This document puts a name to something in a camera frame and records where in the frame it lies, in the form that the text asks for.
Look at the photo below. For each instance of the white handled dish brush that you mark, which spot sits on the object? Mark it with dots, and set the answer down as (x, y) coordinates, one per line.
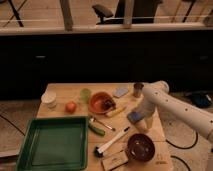
(99, 150)

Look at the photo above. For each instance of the green plastic cup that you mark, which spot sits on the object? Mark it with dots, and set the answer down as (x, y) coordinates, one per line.
(85, 95)

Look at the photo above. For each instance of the orange tomato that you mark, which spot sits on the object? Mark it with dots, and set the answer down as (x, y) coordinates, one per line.
(71, 107)

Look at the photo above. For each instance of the black office chair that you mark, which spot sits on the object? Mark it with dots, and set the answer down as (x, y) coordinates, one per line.
(144, 12)

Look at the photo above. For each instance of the white paper cup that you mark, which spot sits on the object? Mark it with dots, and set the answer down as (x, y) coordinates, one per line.
(49, 99)

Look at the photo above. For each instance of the blue grey sponge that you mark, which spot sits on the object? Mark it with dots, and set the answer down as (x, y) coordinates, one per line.
(134, 117)

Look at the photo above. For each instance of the wooden block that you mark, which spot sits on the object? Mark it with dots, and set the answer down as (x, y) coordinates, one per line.
(114, 161)

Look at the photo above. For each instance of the green cucumber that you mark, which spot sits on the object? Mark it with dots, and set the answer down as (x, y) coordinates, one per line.
(96, 130)

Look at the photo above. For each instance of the metal cup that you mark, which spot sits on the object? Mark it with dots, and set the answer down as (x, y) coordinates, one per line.
(137, 89)

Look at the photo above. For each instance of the dark grapes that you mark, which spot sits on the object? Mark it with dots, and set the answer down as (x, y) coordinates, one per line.
(108, 104)

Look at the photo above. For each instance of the yellow banana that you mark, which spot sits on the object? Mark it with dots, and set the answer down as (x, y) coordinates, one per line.
(115, 112)

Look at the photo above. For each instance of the metal spoon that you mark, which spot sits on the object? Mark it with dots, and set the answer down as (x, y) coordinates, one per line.
(93, 119)

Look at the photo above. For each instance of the dark red bowl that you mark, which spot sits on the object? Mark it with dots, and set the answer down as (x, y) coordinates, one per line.
(140, 147)

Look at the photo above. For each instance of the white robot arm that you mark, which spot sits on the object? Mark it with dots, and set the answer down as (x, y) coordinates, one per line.
(157, 94)

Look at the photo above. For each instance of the light blue sponge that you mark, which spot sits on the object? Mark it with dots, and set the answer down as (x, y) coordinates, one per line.
(121, 91)

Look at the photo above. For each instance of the orange bowl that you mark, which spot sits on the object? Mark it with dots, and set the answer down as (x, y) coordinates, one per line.
(96, 101)

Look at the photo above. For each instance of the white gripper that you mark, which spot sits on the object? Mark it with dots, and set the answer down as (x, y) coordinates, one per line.
(146, 109)

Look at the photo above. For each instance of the green plastic tray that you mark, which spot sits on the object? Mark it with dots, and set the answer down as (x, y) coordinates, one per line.
(55, 144)

